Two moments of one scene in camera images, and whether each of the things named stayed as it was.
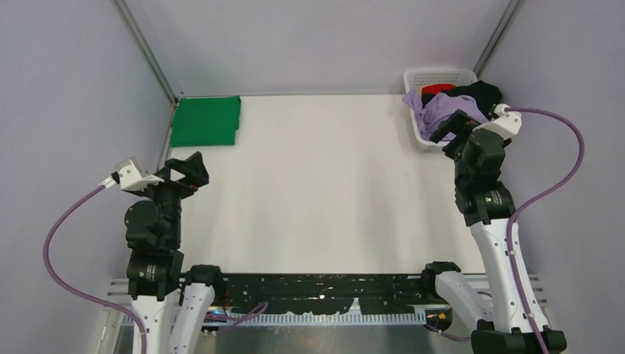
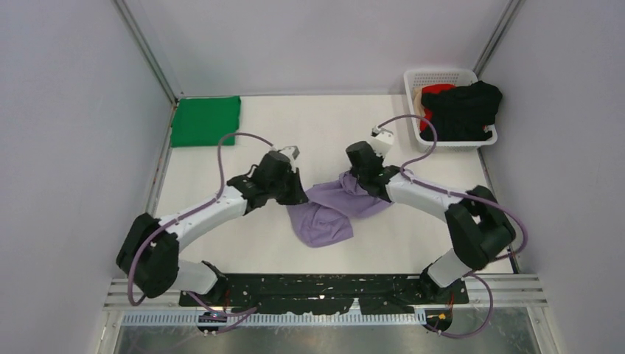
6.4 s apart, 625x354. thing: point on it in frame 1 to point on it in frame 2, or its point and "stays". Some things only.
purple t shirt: (440, 106) to (323, 219)
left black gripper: (194, 170) to (298, 196)
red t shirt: (435, 88) stays
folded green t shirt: (207, 121) stays
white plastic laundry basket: (415, 79) stays
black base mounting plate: (399, 293) stays
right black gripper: (458, 123) to (354, 172)
